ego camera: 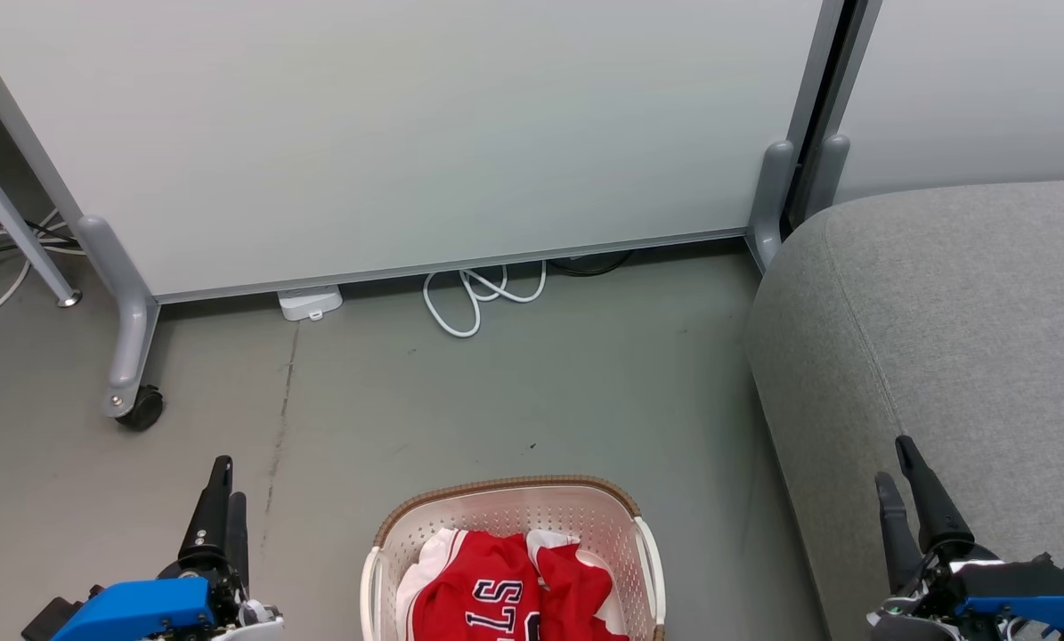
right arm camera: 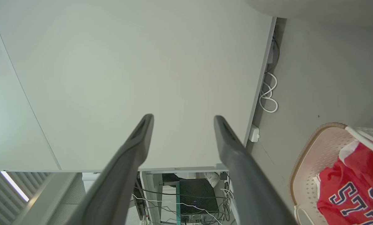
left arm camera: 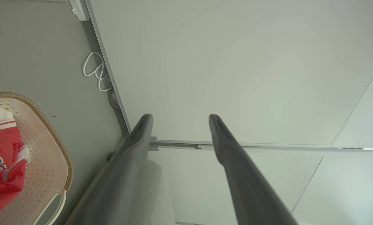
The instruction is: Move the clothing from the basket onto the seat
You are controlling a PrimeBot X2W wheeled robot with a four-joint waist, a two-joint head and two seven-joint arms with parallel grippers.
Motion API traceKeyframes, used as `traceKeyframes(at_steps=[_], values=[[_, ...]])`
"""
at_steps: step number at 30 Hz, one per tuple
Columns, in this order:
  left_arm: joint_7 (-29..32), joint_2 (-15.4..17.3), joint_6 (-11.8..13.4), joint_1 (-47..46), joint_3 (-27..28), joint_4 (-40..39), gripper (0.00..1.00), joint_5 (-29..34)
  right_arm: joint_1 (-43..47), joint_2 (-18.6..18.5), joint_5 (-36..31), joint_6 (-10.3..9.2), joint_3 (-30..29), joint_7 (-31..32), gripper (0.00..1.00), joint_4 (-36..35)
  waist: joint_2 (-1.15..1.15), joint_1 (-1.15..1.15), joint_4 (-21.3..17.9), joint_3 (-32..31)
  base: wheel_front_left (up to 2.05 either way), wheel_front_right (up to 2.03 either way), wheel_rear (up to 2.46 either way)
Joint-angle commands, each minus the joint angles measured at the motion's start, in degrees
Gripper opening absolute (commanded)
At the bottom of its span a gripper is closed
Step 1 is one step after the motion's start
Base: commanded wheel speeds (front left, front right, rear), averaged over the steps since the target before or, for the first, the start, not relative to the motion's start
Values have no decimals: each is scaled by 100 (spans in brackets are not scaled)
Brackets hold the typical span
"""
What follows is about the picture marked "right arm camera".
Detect white desk leg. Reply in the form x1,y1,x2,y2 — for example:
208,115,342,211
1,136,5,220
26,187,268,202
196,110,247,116
140,171,162,225

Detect thin black floor cable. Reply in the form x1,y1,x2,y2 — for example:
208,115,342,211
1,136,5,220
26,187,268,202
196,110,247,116
268,35,281,74

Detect ceiling light strip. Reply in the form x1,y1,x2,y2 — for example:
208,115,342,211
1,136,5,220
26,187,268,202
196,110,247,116
0,171,30,202

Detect red Bulls jersey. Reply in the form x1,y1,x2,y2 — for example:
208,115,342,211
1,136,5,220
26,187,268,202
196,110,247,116
314,162,373,225

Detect black computer box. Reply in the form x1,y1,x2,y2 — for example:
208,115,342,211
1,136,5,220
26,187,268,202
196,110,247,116
176,178,220,223

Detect small white power box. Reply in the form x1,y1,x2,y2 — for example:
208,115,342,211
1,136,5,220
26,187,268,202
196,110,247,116
248,124,260,143

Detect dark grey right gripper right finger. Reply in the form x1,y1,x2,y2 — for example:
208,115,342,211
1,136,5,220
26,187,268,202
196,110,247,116
213,115,298,225

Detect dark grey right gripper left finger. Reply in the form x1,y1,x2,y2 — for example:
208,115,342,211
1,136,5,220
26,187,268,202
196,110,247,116
66,114,155,225

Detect white coiled cable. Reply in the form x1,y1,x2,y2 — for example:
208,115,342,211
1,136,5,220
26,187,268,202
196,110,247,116
259,72,279,113

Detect white partition panel grey frame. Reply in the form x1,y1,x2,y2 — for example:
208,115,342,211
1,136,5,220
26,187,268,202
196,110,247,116
0,0,278,173

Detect red shorts white stripes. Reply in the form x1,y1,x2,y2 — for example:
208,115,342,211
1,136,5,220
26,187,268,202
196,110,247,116
339,140,373,191

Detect cream perforated laundry basket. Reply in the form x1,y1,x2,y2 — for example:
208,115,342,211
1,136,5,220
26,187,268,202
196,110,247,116
290,122,373,225

